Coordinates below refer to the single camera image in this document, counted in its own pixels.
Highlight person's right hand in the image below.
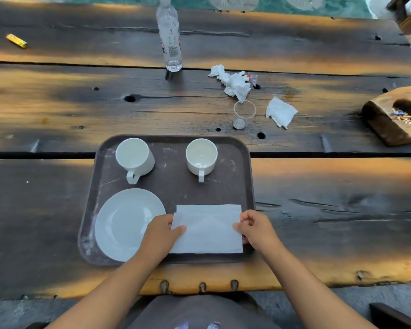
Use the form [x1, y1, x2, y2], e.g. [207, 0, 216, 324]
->
[233, 210, 284, 259]

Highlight yellow lighter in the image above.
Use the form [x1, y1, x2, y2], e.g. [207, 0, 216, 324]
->
[5, 33, 29, 50]

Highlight person's left hand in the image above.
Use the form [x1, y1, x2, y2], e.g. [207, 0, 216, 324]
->
[139, 214, 187, 262]

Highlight pile of cigarette butts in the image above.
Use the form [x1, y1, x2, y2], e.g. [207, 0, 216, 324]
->
[392, 111, 411, 126]

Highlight person's grey shorts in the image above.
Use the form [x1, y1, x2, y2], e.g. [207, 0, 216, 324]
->
[119, 292, 282, 329]

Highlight person's right forearm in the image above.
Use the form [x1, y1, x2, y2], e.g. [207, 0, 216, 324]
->
[260, 244, 378, 329]

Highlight brown plastic serving tray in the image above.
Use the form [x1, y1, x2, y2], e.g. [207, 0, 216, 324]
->
[77, 135, 256, 267]

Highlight person's left forearm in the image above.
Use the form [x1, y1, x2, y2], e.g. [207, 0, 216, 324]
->
[46, 249, 166, 329]

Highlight wooden chair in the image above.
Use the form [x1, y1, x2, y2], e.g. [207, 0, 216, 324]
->
[386, 0, 411, 35]

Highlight tilted white ceramic cup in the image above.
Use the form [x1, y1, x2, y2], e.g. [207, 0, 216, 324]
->
[115, 138, 155, 185]

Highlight clear plastic water bottle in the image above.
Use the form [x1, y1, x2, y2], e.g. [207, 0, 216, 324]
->
[156, 0, 183, 72]

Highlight dark wooden bench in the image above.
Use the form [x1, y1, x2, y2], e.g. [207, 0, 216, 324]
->
[369, 302, 411, 329]

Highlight wooden block ashtray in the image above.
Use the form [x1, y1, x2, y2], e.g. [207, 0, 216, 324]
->
[361, 85, 411, 147]

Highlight folded white tissue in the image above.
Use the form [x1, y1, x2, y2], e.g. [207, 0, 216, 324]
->
[265, 97, 299, 130]

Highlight white ceramic plate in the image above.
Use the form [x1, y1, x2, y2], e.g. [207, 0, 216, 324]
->
[95, 188, 166, 263]

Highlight clear plastic cup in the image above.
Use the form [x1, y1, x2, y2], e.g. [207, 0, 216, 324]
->
[232, 100, 257, 130]

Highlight upright white ceramic cup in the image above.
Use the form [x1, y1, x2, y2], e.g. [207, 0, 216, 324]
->
[186, 138, 219, 183]

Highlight crumpled white tissue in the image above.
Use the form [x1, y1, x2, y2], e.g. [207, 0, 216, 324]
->
[208, 64, 252, 102]

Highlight round grey stepping stone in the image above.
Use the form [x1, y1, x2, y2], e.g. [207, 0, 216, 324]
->
[207, 0, 260, 13]
[286, 0, 326, 11]

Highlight white paper napkin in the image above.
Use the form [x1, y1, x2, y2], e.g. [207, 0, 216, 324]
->
[169, 204, 244, 255]

